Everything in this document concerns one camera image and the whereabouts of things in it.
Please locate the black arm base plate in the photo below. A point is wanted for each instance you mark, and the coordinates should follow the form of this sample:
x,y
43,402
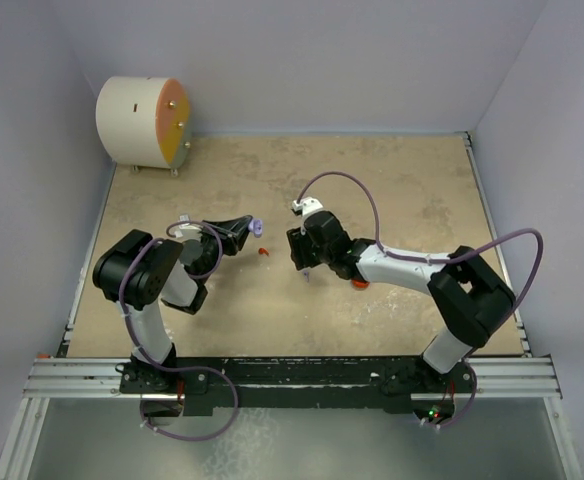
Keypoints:
x,y
392,384

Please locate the purple earbud charging case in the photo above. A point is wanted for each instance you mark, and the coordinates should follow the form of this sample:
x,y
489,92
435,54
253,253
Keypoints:
x,y
256,227

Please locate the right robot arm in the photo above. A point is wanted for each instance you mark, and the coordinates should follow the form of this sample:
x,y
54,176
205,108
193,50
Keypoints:
x,y
471,297

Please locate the aluminium rail frame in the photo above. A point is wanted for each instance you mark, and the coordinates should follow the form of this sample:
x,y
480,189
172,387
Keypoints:
x,y
359,417

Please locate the round tricolour drawer cabinet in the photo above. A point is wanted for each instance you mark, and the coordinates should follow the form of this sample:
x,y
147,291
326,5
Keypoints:
x,y
145,122

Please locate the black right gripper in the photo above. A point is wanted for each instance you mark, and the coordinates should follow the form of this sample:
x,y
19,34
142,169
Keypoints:
x,y
298,239

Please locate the orange earbud charging case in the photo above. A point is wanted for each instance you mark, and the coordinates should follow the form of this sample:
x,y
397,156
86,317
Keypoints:
x,y
361,285

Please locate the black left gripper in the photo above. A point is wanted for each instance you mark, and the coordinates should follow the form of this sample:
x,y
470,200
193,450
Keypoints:
x,y
231,233

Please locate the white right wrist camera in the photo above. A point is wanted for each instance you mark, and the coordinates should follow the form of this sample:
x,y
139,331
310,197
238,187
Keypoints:
x,y
306,206

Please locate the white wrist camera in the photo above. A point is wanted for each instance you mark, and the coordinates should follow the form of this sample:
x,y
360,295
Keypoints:
x,y
185,230
306,206

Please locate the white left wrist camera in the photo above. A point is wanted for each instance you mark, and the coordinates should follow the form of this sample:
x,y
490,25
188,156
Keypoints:
x,y
185,230

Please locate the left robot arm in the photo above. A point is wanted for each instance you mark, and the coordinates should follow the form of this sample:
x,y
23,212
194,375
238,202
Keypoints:
x,y
140,273

